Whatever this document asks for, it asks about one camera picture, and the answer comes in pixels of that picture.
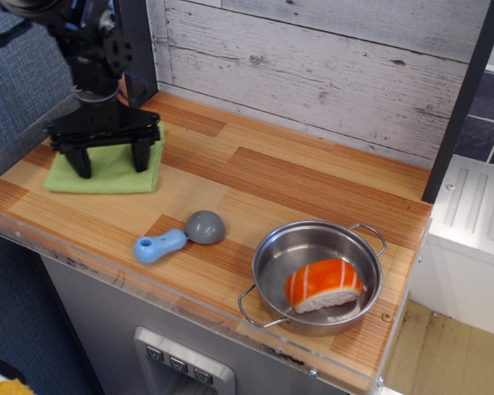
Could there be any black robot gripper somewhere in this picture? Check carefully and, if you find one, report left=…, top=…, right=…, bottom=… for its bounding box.
left=44, top=98, right=161, bottom=179

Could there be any green rag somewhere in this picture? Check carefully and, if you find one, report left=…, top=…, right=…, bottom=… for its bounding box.
left=44, top=123, right=165, bottom=194

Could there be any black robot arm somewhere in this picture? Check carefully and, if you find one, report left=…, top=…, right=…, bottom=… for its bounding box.
left=0, top=1, right=161, bottom=179

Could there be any yellow object at corner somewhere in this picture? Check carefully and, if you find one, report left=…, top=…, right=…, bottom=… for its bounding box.
left=0, top=379, right=35, bottom=395

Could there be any clear acrylic edge guard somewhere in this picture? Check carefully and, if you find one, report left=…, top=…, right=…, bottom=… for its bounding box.
left=0, top=214, right=384, bottom=394

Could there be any grey dispenser button panel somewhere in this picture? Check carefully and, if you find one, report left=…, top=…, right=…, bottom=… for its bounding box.
left=133, top=327, right=236, bottom=394

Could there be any stainless steel pot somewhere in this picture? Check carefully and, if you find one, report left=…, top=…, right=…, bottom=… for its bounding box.
left=247, top=220, right=387, bottom=337

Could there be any orange salmon sushi toy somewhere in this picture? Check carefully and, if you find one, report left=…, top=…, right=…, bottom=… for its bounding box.
left=284, top=258, right=364, bottom=314

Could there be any white toy sink unit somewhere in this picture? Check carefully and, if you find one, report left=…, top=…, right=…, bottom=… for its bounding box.
left=410, top=156, right=494, bottom=334

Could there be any blue handled grey scoop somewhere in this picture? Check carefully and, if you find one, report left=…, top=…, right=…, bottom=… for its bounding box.
left=133, top=211, right=226, bottom=265

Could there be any dark right support post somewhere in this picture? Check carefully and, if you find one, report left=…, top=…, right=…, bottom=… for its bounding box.
left=422, top=0, right=494, bottom=204

